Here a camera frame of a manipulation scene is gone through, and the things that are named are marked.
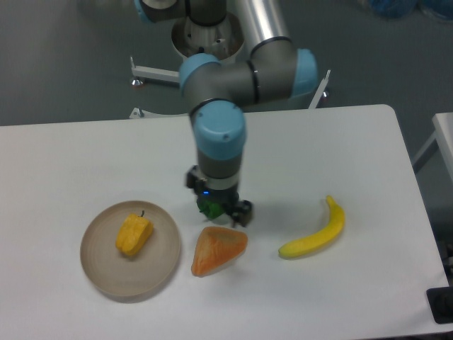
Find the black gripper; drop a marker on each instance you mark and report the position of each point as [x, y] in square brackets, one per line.
[223, 191]

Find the yellow bell pepper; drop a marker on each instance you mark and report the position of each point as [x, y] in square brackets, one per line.
[133, 234]

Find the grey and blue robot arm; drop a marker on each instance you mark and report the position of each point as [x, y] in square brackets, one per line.
[219, 130]

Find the green bell pepper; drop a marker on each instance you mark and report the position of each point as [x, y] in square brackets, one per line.
[209, 209]

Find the beige round plate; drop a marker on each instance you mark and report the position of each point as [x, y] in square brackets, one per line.
[122, 276]

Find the orange triangular bread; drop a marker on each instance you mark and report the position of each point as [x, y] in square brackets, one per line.
[215, 247]

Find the yellow banana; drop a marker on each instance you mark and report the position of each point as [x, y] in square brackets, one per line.
[318, 240]

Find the white side table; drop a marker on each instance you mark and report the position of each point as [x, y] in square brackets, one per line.
[432, 165]

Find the black device at table edge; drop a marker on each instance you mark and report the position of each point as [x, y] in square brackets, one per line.
[440, 302]

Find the blue plastic bag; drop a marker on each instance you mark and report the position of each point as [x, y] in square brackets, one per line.
[436, 9]

